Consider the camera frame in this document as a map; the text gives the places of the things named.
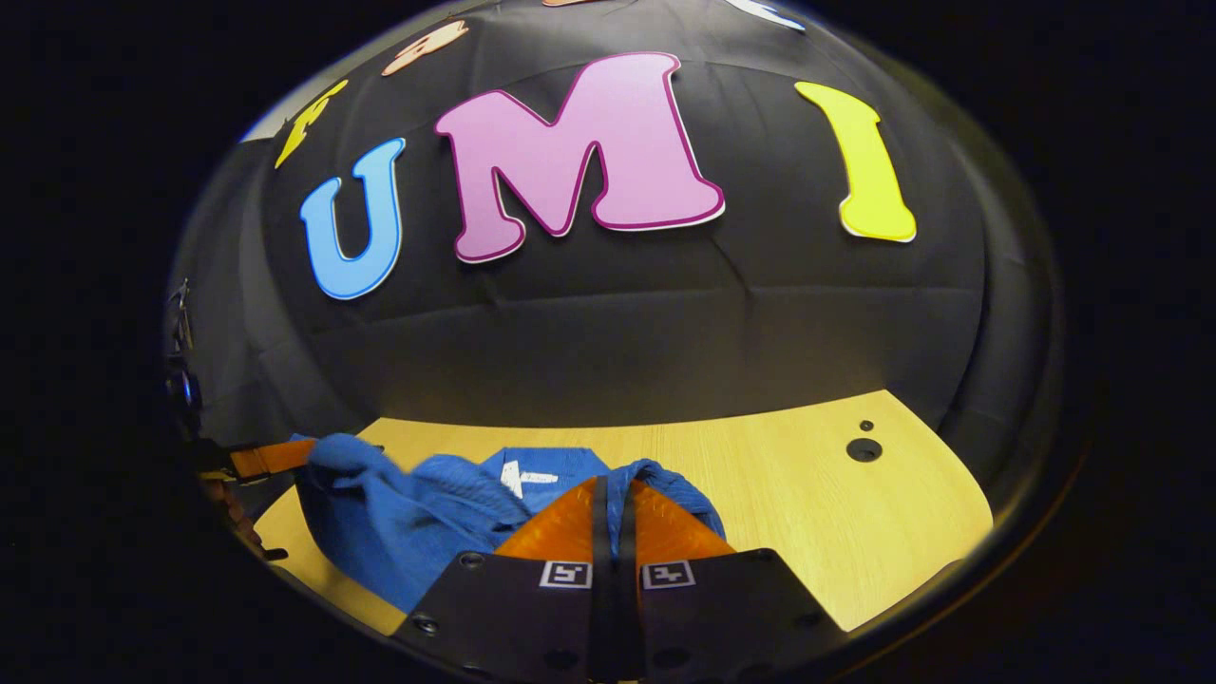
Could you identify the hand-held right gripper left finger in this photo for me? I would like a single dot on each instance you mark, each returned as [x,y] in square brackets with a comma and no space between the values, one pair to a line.
[600,570]

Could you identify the blue button-up shirt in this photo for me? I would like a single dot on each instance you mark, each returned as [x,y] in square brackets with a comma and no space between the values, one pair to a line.
[408,522]

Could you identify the round black table grommet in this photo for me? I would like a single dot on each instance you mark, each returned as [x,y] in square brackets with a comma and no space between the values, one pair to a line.
[864,449]

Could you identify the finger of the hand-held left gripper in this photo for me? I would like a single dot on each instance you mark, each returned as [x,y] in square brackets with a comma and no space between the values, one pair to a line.
[266,459]
[233,503]

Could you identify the black backdrop cloth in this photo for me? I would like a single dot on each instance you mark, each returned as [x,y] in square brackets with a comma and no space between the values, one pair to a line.
[617,332]

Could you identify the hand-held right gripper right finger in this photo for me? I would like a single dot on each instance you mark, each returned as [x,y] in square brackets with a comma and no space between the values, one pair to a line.
[625,589]

